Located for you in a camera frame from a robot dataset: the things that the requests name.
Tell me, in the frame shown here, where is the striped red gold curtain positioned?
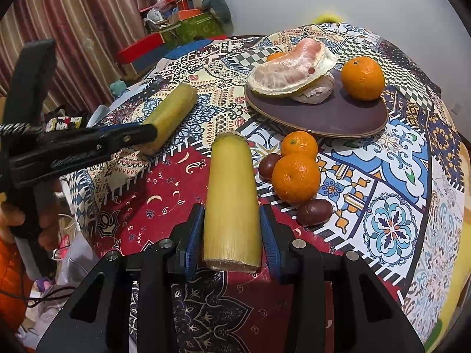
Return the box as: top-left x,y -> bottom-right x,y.
1,0 -> 156,112

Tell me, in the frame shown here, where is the patchwork patterned bedspread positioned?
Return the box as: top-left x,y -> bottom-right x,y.
65,23 -> 470,352

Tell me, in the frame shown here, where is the large pomelo segment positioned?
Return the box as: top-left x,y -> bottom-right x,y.
246,38 -> 338,96

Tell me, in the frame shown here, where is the wall power socket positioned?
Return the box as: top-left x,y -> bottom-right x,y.
451,102 -> 462,115

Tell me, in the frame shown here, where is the green storage box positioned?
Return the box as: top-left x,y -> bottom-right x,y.
160,12 -> 224,49

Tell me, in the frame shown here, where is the small pomelo segment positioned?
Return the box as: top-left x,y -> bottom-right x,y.
291,73 -> 335,105

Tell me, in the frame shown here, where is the purple round plate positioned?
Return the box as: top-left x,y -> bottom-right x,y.
245,70 -> 389,139

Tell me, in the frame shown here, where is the sugarcane piece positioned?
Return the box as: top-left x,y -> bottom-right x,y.
137,83 -> 198,156
203,132 -> 262,273

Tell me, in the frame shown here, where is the small mandarin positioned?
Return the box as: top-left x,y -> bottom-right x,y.
280,131 -> 319,159
271,153 -> 321,206

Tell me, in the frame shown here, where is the left human hand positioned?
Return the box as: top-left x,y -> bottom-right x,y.
1,195 -> 60,251

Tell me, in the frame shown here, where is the medium orange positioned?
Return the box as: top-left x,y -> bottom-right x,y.
266,52 -> 286,62

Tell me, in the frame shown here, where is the large orange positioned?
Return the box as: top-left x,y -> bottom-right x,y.
341,56 -> 386,101

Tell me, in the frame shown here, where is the yellow foam tube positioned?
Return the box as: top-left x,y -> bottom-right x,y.
312,13 -> 343,25

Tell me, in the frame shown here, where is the red box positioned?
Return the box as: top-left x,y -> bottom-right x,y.
117,33 -> 165,65

